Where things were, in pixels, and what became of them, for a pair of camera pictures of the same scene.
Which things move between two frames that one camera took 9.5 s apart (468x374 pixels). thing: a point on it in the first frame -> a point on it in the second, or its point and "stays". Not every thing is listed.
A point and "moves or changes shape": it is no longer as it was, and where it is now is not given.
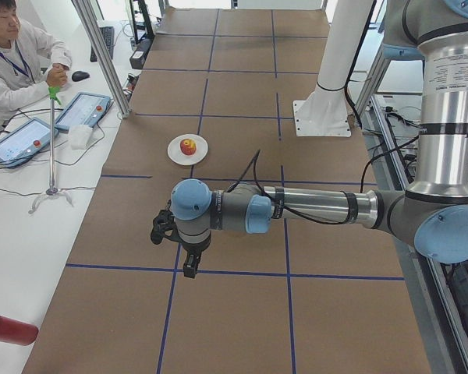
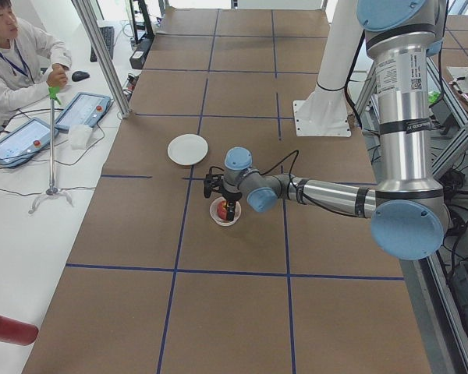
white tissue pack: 79,135 stays
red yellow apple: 188,146 moves or changes shape
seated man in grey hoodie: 21,61 stays
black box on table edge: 137,59 stays
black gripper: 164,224 -> 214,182
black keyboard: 108,33 stays
